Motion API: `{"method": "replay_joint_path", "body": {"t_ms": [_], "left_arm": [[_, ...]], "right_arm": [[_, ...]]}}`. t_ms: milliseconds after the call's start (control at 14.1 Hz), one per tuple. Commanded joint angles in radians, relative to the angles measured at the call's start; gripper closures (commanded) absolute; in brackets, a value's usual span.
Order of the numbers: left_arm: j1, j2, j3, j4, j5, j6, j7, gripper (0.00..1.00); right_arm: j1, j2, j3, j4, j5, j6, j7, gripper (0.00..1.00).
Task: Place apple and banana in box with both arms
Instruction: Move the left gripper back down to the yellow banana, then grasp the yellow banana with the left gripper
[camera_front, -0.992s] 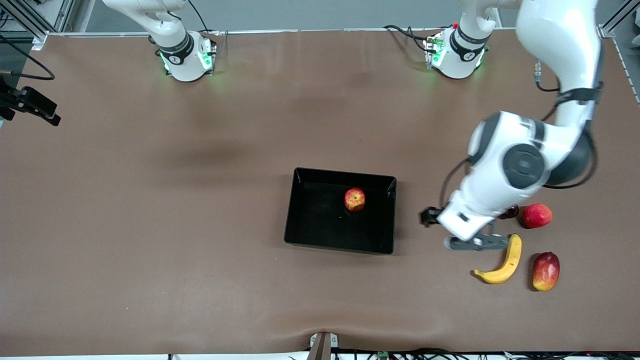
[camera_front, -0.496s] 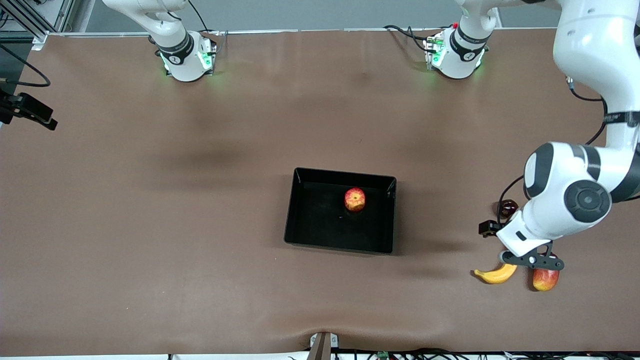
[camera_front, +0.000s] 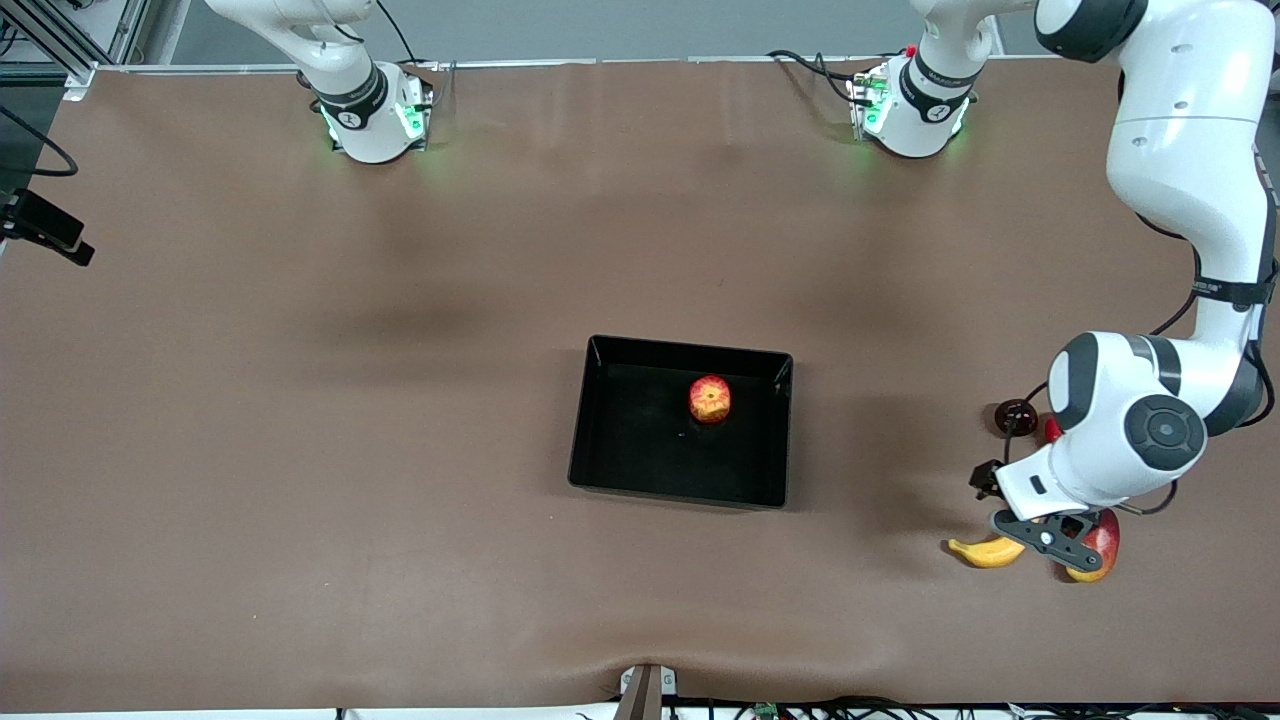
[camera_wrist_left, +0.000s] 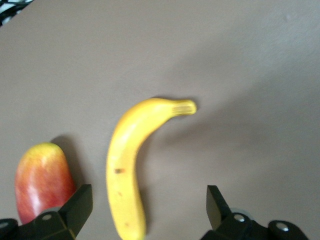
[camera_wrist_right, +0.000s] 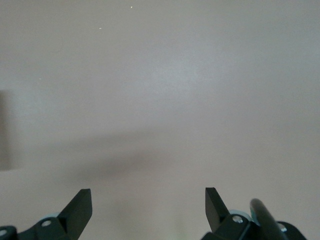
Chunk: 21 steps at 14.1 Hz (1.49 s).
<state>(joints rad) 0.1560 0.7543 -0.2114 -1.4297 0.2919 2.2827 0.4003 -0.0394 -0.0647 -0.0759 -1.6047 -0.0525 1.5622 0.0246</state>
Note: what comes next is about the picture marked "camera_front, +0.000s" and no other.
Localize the yellow banana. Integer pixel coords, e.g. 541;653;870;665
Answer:
947;535;1029;570

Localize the red yellow striped apple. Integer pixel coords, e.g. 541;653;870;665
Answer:
688;375;732;425

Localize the black plastic box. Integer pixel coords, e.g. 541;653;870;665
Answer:
567;334;795;511

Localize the red yellow mango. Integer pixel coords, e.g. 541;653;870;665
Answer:
1063;508;1122;584

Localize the large table mat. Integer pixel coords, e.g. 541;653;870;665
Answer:
0;55;1280;713

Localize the metal table edge bracket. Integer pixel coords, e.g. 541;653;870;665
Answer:
615;663;678;720

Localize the black left arm base cable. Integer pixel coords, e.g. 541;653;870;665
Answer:
768;48;871;106

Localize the black arm base cable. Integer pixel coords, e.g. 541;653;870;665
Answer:
768;48;871;106
375;0;421;66

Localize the black right arm base cable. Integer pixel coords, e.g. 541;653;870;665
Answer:
375;0;421;66

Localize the black looped cable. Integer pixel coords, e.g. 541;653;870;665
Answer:
0;105;79;178

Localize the aluminium frame profile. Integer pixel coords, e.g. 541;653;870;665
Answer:
0;0;151;101

